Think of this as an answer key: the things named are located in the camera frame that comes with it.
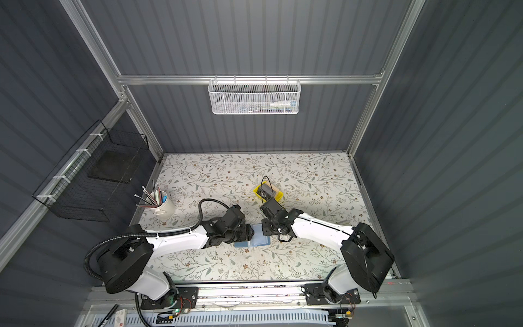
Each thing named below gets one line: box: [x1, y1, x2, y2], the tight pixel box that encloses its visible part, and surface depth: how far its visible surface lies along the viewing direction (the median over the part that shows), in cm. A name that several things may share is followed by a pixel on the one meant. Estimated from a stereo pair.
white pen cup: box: [149, 190, 176, 218], surface depth 90 cm
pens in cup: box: [133, 183, 167, 208], surface depth 93 cm
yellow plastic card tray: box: [253, 181, 284, 203], surface depth 101 cm
